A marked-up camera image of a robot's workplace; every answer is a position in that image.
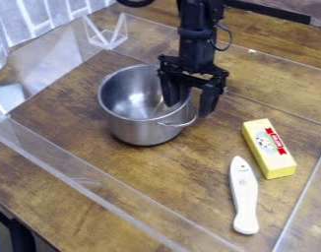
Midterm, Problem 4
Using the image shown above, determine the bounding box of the white patterned curtain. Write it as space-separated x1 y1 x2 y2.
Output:
0 0 116 70

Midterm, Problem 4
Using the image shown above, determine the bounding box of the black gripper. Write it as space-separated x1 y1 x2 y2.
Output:
157 28 228 117

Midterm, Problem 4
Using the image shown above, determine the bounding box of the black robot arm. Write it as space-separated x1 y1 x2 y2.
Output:
157 0 228 117

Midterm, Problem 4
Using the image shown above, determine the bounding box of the black bar at back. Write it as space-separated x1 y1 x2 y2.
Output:
224 0 310 25

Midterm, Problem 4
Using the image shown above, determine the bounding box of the yellow butter block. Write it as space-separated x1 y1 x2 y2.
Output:
242 118 296 179

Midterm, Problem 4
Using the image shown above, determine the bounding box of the stainless steel pot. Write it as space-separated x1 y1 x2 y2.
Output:
97 64 198 146

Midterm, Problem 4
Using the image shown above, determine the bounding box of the black cable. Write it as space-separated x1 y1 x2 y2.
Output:
115 0 156 9

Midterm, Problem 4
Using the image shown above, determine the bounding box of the clear acrylic barrier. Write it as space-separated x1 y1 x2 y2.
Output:
0 10 321 252

